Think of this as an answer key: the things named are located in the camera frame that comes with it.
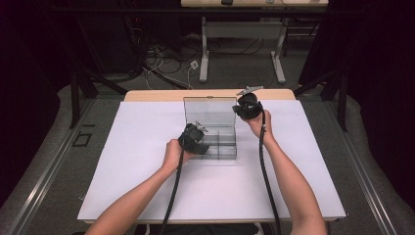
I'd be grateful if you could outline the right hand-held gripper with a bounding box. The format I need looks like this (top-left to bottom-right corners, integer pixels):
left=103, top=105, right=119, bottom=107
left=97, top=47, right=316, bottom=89
left=232, top=85, right=265, bottom=120

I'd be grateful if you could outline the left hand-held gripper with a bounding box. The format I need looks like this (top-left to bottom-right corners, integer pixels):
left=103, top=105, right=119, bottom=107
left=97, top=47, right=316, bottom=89
left=177, top=120, right=210, bottom=156

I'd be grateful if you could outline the clear plastic compartment box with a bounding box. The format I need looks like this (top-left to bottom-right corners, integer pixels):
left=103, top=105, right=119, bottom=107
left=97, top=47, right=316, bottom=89
left=182, top=95, right=239, bottom=162

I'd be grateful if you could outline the person's left hand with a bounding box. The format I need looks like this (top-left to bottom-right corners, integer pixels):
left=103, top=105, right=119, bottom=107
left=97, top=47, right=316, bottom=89
left=161, top=139, right=197, bottom=174

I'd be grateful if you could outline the person's right hand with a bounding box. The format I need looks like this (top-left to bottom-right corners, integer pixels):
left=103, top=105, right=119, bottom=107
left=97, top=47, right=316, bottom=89
left=241, top=110, right=275, bottom=145

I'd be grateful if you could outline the white table cover sheet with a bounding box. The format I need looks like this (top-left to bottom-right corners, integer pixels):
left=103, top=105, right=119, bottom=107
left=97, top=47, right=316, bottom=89
left=76, top=99, right=347, bottom=222

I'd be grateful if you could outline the white-legged background desk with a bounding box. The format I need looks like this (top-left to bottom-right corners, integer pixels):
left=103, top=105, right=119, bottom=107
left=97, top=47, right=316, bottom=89
left=180, top=0, right=330, bottom=84

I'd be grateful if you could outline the person's dark clothing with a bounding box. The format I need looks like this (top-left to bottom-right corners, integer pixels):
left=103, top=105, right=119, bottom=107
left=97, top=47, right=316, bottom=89
left=132, top=222, right=276, bottom=235

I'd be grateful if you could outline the black metal stand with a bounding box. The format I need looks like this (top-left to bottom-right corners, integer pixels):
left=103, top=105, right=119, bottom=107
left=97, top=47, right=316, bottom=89
left=293, top=69, right=348, bottom=132
left=69, top=63, right=129, bottom=129

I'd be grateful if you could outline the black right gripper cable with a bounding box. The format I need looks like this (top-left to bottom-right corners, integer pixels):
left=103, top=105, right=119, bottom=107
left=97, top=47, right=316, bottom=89
left=257, top=101, right=283, bottom=235

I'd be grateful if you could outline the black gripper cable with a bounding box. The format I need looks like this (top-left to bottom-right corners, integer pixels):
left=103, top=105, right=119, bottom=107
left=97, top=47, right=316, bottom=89
left=257, top=101, right=283, bottom=235
left=158, top=139, right=187, bottom=235

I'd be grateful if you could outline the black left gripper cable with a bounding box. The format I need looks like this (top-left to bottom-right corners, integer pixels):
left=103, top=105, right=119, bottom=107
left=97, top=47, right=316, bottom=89
left=158, top=139, right=187, bottom=235

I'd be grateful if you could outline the white floor cable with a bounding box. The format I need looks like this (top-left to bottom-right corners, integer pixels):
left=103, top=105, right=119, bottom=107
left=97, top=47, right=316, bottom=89
left=142, top=63, right=194, bottom=91

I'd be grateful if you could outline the bundle of black floor cables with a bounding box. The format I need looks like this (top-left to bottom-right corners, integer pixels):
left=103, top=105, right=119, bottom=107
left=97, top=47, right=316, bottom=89
left=140, top=33, right=266, bottom=77

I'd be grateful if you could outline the aluminium floor rail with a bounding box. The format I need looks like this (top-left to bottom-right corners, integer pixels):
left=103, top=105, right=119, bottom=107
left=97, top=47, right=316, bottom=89
left=5, top=97, right=96, bottom=235
left=321, top=97, right=399, bottom=235

